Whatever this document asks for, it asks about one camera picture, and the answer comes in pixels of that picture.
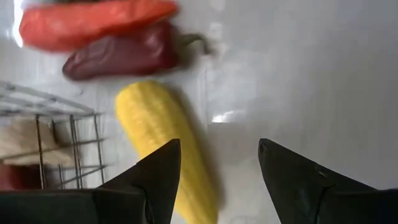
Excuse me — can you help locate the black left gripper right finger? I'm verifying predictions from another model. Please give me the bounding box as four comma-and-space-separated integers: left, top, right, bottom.
257, 138, 398, 224

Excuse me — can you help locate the bronze wire basket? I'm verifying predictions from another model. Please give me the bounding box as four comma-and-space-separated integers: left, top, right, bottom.
0, 80, 108, 190

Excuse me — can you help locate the orange-red pepper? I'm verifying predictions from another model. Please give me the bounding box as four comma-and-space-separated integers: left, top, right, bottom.
18, 0, 178, 53

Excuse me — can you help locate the yellow corn cob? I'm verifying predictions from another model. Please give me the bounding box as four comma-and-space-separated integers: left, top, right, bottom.
114, 80, 220, 224

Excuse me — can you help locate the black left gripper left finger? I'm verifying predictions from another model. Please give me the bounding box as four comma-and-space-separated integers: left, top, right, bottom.
0, 138, 182, 224

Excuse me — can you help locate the dark red pepper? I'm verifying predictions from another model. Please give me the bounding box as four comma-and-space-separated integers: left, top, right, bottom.
62, 20, 212, 82

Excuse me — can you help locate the small red vegetable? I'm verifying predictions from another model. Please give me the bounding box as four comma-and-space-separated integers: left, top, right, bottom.
0, 163, 43, 191

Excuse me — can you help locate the pale garlic bulb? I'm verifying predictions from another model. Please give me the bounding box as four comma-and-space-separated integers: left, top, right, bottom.
0, 119, 75, 167

